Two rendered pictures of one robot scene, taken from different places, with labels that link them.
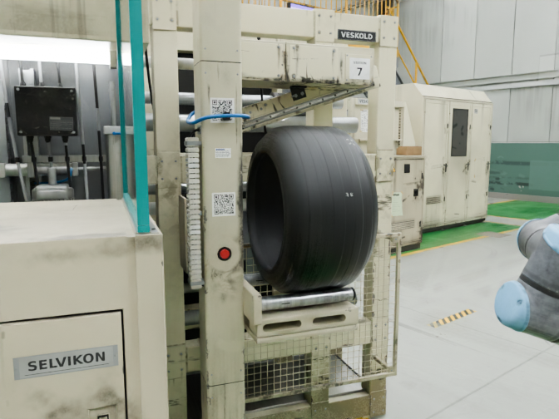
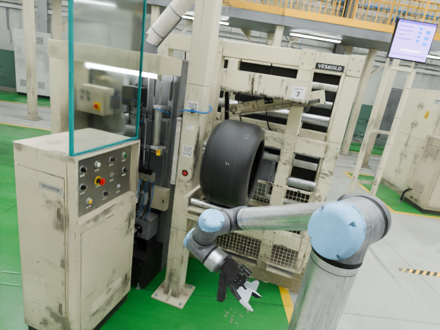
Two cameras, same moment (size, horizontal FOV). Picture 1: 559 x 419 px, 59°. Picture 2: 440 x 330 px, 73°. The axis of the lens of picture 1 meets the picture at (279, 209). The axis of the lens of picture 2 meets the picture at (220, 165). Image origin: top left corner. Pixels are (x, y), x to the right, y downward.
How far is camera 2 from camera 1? 119 cm
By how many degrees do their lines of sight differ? 36
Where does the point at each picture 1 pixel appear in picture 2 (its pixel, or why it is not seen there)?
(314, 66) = (268, 88)
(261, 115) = (245, 109)
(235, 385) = (181, 231)
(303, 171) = (209, 146)
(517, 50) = not seen: outside the picture
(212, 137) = (186, 119)
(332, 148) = (232, 137)
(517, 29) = not seen: outside the picture
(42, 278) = (46, 161)
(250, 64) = (233, 82)
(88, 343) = (55, 184)
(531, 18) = not seen: outside the picture
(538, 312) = (190, 245)
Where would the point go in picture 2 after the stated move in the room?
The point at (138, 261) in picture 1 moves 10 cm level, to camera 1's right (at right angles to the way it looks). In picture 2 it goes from (69, 165) to (79, 171)
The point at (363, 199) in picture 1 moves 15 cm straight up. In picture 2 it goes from (234, 168) to (238, 143)
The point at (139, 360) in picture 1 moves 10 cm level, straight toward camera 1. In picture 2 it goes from (69, 196) to (51, 203)
